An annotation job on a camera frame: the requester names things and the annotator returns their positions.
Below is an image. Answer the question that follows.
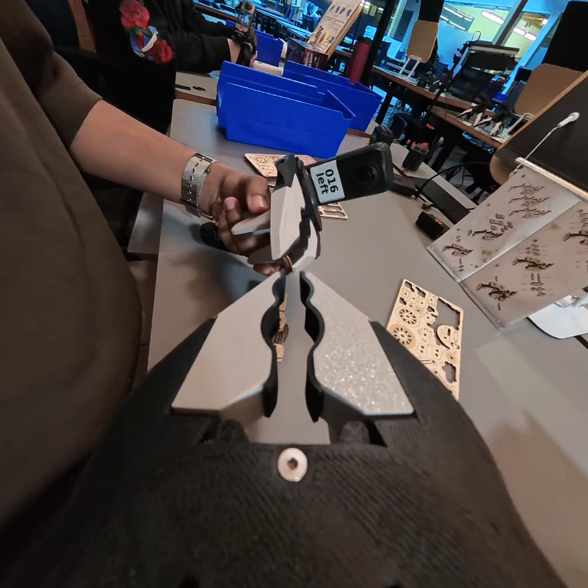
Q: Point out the wooden puzzle piece strip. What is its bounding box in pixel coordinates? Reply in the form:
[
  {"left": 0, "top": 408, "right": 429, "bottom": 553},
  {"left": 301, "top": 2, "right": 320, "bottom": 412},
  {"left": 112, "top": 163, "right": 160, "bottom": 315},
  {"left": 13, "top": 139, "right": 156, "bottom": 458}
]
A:
[{"left": 272, "top": 257, "right": 295, "bottom": 364}]

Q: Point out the large wooden puzzle sheet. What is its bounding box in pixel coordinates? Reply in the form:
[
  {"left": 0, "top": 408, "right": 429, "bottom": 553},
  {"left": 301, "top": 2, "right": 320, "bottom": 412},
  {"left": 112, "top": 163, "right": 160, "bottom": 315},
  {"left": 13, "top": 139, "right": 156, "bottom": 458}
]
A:
[{"left": 386, "top": 279, "right": 464, "bottom": 400}]

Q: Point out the long black device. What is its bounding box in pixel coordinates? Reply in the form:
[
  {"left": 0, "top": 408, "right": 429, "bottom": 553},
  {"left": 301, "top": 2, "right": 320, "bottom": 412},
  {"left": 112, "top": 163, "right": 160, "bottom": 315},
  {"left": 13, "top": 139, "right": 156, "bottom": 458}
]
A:
[{"left": 413, "top": 177, "right": 478, "bottom": 225}]

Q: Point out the small black box red label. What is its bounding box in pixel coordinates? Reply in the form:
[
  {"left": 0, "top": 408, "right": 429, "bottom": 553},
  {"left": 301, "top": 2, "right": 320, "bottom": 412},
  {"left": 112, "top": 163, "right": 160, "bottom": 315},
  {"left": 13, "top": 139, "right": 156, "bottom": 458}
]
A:
[{"left": 416, "top": 211, "right": 451, "bottom": 240}]

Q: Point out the blue plastic bin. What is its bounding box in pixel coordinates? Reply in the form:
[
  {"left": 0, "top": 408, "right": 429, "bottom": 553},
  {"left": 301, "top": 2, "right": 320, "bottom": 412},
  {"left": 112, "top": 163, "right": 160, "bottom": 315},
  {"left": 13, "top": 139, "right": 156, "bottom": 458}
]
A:
[
  {"left": 216, "top": 61, "right": 355, "bottom": 159},
  {"left": 282, "top": 60, "right": 383, "bottom": 131},
  {"left": 255, "top": 31, "right": 285, "bottom": 67}
]

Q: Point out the puzzle instruction booklet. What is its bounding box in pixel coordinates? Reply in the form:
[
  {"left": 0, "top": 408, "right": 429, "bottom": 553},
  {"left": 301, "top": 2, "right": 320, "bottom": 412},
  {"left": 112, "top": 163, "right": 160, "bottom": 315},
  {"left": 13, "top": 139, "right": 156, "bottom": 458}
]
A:
[{"left": 427, "top": 165, "right": 588, "bottom": 329}]

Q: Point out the person's brown shirt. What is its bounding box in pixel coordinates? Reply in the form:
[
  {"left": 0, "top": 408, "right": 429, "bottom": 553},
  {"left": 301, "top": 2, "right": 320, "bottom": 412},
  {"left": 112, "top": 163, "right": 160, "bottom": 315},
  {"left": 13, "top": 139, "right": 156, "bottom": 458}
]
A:
[{"left": 0, "top": 0, "right": 152, "bottom": 529}]

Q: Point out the printed display board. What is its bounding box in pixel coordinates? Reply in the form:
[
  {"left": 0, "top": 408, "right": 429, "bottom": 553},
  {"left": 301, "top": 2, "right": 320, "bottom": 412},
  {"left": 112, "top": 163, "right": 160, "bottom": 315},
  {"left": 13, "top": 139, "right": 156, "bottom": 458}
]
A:
[{"left": 307, "top": 0, "right": 364, "bottom": 53}]

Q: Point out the wooden chair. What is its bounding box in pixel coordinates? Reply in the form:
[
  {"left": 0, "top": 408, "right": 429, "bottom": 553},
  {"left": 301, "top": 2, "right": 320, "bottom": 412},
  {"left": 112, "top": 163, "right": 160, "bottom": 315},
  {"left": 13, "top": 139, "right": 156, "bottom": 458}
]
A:
[
  {"left": 404, "top": 18, "right": 439, "bottom": 79},
  {"left": 514, "top": 62, "right": 584, "bottom": 115}
]

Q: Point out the flat wooden puzzle sheet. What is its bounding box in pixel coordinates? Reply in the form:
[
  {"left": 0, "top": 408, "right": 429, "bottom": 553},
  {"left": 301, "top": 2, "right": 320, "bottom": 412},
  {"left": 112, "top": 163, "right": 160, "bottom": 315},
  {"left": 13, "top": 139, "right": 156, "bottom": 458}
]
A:
[{"left": 243, "top": 153, "right": 318, "bottom": 180}]

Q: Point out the silver mesh wristwatch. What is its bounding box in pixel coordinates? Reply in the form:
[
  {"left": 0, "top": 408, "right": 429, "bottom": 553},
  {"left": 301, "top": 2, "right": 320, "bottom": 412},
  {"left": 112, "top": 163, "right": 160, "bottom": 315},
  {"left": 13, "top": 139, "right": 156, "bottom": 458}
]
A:
[{"left": 180, "top": 153, "right": 219, "bottom": 219}]

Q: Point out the round wooden puzzle piece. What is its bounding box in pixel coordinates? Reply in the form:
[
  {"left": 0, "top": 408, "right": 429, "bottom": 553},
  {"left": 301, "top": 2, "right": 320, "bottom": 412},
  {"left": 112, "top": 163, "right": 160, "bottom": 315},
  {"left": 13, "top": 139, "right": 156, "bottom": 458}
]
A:
[{"left": 434, "top": 322, "right": 461, "bottom": 352}]

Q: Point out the grey desk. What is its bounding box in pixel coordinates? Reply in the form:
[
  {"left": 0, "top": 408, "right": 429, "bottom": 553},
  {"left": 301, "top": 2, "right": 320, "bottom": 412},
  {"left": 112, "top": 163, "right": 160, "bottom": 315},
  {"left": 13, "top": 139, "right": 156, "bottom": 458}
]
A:
[{"left": 128, "top": 99, "right": 588, "bottom": 588}]

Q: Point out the person's left hand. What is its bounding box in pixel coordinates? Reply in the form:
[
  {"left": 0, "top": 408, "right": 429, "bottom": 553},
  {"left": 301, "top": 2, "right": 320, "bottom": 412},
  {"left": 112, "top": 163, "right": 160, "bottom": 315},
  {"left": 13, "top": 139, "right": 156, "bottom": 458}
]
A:
[{"left": 202, "top": 165, "right": 283, "bottom": 276}]

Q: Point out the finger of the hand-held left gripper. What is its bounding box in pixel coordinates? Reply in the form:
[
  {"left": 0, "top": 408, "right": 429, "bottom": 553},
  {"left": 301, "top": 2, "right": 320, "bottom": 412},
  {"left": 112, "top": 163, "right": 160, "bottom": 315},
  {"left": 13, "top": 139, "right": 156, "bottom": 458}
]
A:
[
  {"left": 270, "top": 186, "right": 306, "bottom": 260},
  {"left": 294, "top": 216, "right": 321, "bottom": 272}
]

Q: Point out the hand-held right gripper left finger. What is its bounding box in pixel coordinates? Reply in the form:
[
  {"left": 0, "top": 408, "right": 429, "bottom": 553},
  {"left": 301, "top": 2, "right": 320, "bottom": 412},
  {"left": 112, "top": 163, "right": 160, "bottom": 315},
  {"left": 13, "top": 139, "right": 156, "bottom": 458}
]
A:
[{"left": 171, "top": 272, "right": 288, "bottom": 430}]

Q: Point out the dark printed box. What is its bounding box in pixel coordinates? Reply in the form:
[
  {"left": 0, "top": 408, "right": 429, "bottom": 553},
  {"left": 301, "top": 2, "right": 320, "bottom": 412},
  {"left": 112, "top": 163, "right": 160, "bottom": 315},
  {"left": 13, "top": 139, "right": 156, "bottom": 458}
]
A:
[{"left": 286, "top": 39, "right": 329, "bottom": 70}]

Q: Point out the red bottle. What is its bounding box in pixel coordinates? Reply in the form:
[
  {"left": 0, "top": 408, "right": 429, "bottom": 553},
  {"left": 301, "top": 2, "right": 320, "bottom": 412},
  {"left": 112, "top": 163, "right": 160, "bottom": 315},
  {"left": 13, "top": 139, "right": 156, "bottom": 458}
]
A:
[{"left": 345, "top": 37, "right": 373, "bottom": 83}]

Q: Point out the person's left forearm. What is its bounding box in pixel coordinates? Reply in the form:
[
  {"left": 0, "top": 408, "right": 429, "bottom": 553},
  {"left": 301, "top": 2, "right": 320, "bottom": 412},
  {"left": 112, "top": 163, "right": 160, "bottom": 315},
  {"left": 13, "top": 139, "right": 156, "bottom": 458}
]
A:
[{"left": 69, "top": 100, "right": 203, "bottom": 203}]

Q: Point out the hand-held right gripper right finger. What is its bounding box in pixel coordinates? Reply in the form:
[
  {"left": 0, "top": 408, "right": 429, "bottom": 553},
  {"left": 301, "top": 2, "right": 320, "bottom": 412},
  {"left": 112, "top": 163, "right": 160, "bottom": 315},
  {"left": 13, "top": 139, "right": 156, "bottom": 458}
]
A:
[{"left": 300, "top": 271, "right": 415, "bottom": 437}]

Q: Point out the black charger block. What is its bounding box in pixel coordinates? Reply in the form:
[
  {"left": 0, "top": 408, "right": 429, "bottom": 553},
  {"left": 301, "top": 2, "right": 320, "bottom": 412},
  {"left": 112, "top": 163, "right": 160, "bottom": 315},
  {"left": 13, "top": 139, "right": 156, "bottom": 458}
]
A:
[{"left": 403, "top": 141, "right": 431, "bottom": 172}]

